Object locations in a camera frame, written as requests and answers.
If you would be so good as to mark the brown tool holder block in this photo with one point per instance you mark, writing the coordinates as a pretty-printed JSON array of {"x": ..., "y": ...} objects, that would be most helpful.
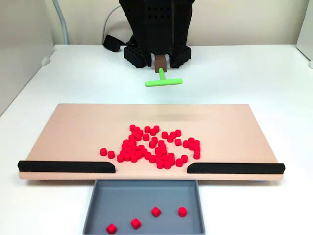
[{"x": 160, "y": 62}]

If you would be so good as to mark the green T-shaped pusher tool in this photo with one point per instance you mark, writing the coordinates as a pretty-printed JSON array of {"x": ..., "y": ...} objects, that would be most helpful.
[{"x": 163, "y": 82}]

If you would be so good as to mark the red cylindrical granule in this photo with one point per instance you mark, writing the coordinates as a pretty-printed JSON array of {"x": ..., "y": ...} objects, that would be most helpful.
[
  {"x": 120, "y": 158},
  {"x": 141, "y": 148},
  {"x": 137, "y": 130},
  {"x": 163, "y": 147},
  {"x": 125, "y": 147},
  {"x": 124, "y": 153},
  {"x": 138, "y": 137},
  {"x": 147, "y": 129},
  {"x": 171, "y": 160},
  {"x": 165, "y": 134},
  {"x": 144, "y": 152},
  {"x": 160, "y": 164},
  {"x": 178, "y": 133},
  {"x": 196, "y": 154},
  {"x": 126, "y": 143},
  {"x": 152, "y": 144},
  {"x": 191, "y": 146},
  {"x": 197, "y": 148},
  {"x": 159, "y": 149},
  {"x": 161, "y": 143},
  {"x": 134, "y": 158},
  {"x": 152, "y": 158},
  {"x": 196, "y": 143},
  {"x": 156, "y": 211},
  {"x": 128, "y": 150},
  {"x": 132, "y": 138},
  {"x": 131, "y": 146},
  {"x": 127, "y": 157},
  {"x": 191, "y": 140},
  {"x": 154, "y": 139},
  {"x": 133, "y": 142},
  {"x": 140, "y": 133},
  {"x": 178, "y": 142},
  {"x": 164, "y": 152},
  {"x": 135, "y": 134},
  {"x": 186, "y": 143},
  {"x": 147, "y": 155},
  {"x": 135, "y": 149},
  {"x": 132, "y": 127},
  {"x": 153, "y": 132},
  {"x": 139, "y": 154},
  {"x": 184, "y": 158},
  {"x": 179, "y": 161},
  {"x": 171, "y": 156},
  {"x": 182, "y": 211},
  {"x": 159, "y": 153},
  {"x": 103, "y": 151},
  {"x": 173, "y": 135},
  {"x": 146, "y": 137},
  {"x": 159, "y": 159},
  {"x": 170, "y": 139},
  {"x": 111, "y": 228},
  {"x": 136, "y": 223},
  {"x": 165, "y": 158},
  {"x": 133, "y": 153},
  {"x": 111, "y": 154},
  {"x": 156, "y": 128},
  {"x": 167, "y": 164}
]

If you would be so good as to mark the pale grey tube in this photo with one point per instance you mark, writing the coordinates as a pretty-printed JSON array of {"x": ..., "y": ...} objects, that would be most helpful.
[{"x": 64, "y": 29}]

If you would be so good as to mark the beige flat board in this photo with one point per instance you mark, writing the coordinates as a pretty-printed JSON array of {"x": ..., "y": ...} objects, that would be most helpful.
[{"x": 73, "y": 127}]

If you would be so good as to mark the grey plastic tray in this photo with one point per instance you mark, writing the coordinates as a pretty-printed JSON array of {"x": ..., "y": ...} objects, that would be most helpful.
[{"x": 146, "y": 195}]

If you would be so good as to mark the black board edge rail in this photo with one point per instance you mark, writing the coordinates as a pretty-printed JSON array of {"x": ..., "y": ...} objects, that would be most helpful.
[
  {"x": 61, "y": 167},
  {"x": 232, "y": 168}
]

